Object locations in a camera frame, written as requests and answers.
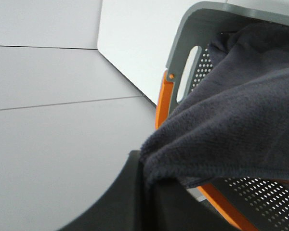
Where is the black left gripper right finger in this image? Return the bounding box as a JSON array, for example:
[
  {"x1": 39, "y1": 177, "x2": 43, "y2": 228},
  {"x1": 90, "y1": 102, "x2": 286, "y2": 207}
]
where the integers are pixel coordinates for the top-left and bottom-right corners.
[{"x1": 150, "y1": 180, "x2": 237, "y2": 231}]

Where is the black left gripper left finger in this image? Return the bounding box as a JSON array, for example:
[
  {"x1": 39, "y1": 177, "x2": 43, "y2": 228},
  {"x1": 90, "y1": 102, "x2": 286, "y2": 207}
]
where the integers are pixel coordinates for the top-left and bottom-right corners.
[{"x1": 60, "y1": 150, "x2": 150, "y2": 231}]

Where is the dark grey towel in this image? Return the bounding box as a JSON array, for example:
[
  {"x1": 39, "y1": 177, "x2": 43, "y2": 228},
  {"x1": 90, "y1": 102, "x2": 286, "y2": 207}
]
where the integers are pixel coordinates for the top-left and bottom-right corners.
[{"x1": 141, "y1": 23, "x2": 289, "y2": 188}]

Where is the grey perforated plastic basket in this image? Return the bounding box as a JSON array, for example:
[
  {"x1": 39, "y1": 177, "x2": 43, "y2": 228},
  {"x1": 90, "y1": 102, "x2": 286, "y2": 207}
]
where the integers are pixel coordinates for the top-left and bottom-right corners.
[{"x1": 166, "y1": 0, "x2": 289, "y2": 231}]

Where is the orange basket handle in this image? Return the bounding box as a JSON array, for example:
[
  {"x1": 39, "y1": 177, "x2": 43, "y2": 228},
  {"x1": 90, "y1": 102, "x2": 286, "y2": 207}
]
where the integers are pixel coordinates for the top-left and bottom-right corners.
[{"x1": 155, "y1": 71, "x2": 257, "y2": 231}]

